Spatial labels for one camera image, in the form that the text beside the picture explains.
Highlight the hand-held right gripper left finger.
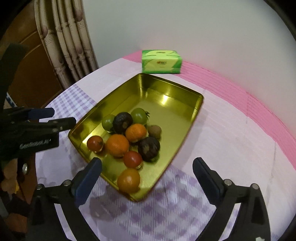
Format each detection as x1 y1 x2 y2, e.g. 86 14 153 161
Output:
25 157 103 241

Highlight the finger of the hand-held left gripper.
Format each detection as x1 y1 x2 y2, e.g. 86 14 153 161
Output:
0 107 55 121
0 117 77 134

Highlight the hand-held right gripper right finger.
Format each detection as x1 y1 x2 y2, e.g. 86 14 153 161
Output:
192 157 271 241

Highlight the red tomato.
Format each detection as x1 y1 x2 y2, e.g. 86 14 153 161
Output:
87 136 104 151
123 151 143 168

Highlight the orange tomato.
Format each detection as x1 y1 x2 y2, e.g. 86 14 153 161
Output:
117 168 141 194

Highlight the orange tangerine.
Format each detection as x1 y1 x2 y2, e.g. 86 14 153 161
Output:
125 123 148 142
106 134 130 157

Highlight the dark round fruit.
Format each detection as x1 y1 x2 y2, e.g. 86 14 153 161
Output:
138 136 161 162
112 112 134 135

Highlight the brown kiwi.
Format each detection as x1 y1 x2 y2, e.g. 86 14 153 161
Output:
147 125 162 139

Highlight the green tomato with stem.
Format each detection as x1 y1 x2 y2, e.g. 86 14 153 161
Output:
131 108 150 124

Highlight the red tin box gold inside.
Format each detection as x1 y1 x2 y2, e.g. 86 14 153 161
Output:
68 73 204 202

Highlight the beige patterned curtain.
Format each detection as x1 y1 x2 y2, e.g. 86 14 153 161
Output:
34 0 100 90

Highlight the pink blanket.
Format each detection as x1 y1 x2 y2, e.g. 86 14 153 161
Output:
121 50 296 173

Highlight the green tissue pack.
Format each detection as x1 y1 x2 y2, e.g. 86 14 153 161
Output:
142 49 183 75

